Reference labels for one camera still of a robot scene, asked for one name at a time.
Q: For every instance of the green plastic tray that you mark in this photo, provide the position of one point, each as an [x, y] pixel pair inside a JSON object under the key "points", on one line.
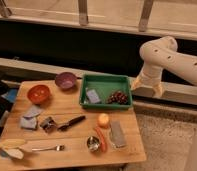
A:
{"points": [[105, 85]]}

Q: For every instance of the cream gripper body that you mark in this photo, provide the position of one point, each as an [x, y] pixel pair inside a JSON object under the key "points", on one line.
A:
{"points": [[150, 76]]}

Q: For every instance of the red bowl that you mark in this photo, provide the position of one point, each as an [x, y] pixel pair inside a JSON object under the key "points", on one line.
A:
{"points": [[39, 94]]}

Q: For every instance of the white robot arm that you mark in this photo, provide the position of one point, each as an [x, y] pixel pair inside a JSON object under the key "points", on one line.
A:
{"points": [[160, 54]]}

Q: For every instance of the blue object at left edge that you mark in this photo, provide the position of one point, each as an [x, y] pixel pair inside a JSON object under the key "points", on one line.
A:
{"points": [[11, 95]]}

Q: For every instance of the grey sponge in tray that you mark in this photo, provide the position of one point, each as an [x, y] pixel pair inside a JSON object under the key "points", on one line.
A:
{"points": [[93, 96]]}

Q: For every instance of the purple bowl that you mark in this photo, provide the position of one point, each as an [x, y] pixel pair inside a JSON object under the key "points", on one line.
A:
{"points": [[65, 80]]}

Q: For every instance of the grey scrubbing sponge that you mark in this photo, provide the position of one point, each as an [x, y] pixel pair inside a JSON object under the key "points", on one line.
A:
{"points": [[116, 134]]}

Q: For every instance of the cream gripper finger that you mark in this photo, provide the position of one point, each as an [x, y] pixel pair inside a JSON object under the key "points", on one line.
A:
{"points": [[136, 84], [158, 91]]}

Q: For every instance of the orange carrot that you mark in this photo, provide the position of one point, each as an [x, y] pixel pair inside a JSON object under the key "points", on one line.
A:
{"points": [[102, 139]]}

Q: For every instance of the yellow corn cob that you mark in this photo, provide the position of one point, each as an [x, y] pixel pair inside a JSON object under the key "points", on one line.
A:
{"points": [[12, 143]]}

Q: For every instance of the orange fruit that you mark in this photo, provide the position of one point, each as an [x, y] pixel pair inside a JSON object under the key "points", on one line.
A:
{"points": [[103, 120]]}

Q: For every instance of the small metal clip object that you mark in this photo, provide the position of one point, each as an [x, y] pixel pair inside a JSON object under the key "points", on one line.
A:
{"points": [[48, 125]]}

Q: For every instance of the silver fork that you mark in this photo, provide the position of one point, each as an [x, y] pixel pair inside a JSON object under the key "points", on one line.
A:
{"points": [[55, 148]]}

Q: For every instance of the blue grey cloth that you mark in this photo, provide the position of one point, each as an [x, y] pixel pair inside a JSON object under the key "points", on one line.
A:
{"points": [[29, 119]]}

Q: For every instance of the small metal cup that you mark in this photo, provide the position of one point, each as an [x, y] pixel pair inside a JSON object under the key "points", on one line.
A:
{"points": [[93, 143]]}

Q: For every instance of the dark red grape bunch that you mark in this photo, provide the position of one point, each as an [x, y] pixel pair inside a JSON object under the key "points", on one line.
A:
{"points": [[118, 97]]}

